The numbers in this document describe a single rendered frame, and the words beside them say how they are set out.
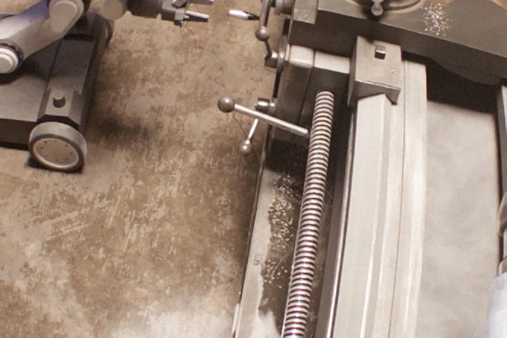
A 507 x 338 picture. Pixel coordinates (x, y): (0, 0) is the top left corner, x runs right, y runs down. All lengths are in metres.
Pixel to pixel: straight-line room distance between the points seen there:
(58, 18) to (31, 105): 0.35
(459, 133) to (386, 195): 0.37
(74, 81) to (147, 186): 0.41
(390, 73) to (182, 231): 0.96
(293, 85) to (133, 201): 0.83
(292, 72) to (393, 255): 0.49
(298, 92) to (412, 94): 0.27
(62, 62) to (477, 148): 1.36
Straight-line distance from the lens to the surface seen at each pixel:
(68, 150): 2.29
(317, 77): 1.63
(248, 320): 1.70
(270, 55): 1.75
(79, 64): 2.40
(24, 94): 2.37
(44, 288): 2.18
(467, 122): 1.73
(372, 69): 1.53
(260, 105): 1.78
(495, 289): 1.05
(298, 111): 1.72
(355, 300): 1.27
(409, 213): 1.39
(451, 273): 1.49
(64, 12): 2.10
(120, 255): 2.21
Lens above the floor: 1.96
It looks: 53 degrees down
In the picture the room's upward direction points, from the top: 11 degrees clockwise
